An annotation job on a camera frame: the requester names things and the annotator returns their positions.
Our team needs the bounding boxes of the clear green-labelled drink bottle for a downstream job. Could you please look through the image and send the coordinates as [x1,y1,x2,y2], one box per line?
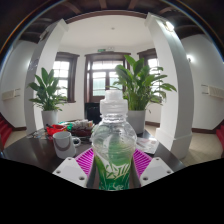
[90,89,138,192]

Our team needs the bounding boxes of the printed paper sheet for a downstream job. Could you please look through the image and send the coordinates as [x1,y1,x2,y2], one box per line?
[135,136,160,155]

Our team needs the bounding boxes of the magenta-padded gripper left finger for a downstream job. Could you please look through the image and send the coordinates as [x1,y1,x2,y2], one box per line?
[52,147,98,189]

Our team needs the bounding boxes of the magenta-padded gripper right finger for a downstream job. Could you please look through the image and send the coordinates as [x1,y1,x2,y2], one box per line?
[131,148,175,188]

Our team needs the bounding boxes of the red plastic box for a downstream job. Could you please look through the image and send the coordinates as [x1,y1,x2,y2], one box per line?
[45,123,68,136]

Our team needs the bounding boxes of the large potted leafy plant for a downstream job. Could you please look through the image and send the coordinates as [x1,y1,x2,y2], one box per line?
[111,54,178,135]

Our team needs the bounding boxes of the group of round stickers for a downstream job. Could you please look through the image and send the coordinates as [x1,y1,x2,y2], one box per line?
[28,129,48,139]

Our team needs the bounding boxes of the red carpeted stairs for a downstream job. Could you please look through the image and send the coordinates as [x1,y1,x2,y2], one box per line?
[0,114,14,146]

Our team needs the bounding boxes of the white ceramic mug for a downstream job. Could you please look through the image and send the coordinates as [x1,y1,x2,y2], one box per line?
[52,130,82,160]

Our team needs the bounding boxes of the small potted leafy plant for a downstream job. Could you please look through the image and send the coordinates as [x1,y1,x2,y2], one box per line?
[27,67,69,129]

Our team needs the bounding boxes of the brown wooden glazed door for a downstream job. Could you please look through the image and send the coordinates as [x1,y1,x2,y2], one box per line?
[83,51,132,104]

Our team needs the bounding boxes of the black chair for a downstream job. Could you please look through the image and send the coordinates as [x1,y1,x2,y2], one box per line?
[83,101,103,125]

